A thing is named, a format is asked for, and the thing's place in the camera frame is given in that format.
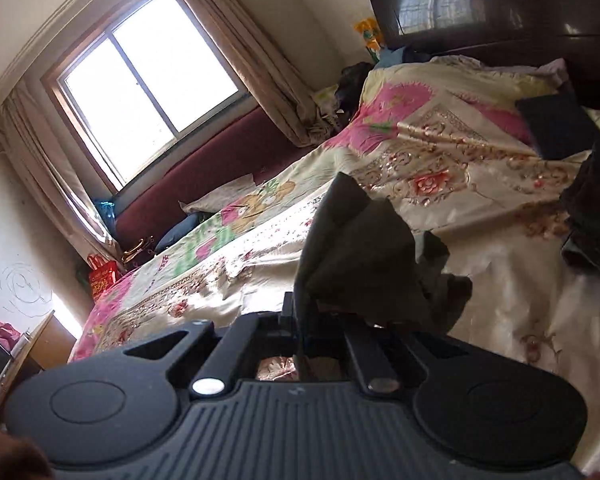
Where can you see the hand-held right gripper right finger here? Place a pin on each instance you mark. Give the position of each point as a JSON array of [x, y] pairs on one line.
[[365, 355]]

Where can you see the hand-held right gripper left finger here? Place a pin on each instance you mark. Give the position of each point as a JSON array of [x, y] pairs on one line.
[[288, 316]]

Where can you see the grey-green pants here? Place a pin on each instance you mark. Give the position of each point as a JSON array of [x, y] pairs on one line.
[[360, 245]]

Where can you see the blue pillow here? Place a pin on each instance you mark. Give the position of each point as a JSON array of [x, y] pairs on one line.
[[180, 232]]

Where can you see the white cloth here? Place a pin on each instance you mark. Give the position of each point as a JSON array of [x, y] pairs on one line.
[[220, 195]]

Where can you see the floral satin bedspread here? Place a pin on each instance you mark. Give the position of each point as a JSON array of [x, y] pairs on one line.
[[490, 280]]

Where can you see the maroon upholstered bench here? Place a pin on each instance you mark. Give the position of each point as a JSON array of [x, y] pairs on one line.
[[215, 170]]

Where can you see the red gift bag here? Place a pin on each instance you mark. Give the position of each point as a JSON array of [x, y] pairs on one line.
[[105, 280]]

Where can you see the blue plastic bag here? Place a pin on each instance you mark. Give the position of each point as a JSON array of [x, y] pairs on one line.
[[106, 215]]

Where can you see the dark cloth bundle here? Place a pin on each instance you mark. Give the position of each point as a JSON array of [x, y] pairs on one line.
[[352, 85]]

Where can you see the wooden cabinet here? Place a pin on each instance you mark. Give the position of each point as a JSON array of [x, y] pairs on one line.
[[45, 350]]

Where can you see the pink floral folded quilt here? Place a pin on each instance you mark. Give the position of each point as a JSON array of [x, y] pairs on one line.
[[430, 105]]

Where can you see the beige curtain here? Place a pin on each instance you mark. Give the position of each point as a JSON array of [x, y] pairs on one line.
[[55, 170], [250, 50]]

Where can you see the stack of black folded clothes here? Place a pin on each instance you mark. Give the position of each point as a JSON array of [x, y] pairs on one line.
[[597, 220]]

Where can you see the window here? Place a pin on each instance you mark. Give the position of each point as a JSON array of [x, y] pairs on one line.
[[145, 85]]

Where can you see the yellow plush toy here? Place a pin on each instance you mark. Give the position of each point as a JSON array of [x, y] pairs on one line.
[[371, 35]]

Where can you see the navy folded garment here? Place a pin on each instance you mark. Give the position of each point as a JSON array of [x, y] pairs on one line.
[[557, 125]]

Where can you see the brown fuzzy sleeve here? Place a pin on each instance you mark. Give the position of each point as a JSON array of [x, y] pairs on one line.
[[10, 452]]

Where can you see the dark wooden headboard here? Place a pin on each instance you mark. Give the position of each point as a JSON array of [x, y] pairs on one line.
[[505, 5]]

